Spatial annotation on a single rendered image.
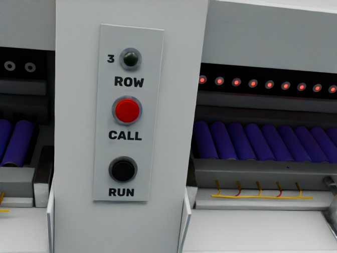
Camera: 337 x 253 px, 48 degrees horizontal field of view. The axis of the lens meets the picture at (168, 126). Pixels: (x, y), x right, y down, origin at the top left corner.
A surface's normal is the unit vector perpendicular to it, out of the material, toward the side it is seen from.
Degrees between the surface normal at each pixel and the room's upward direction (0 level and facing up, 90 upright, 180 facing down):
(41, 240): 18
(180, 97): 90
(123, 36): 90
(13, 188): 108
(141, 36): 90
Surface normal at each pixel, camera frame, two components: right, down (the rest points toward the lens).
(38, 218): 0.14, -0.81
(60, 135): 0.15, 0.30
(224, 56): 0.11, 0.58
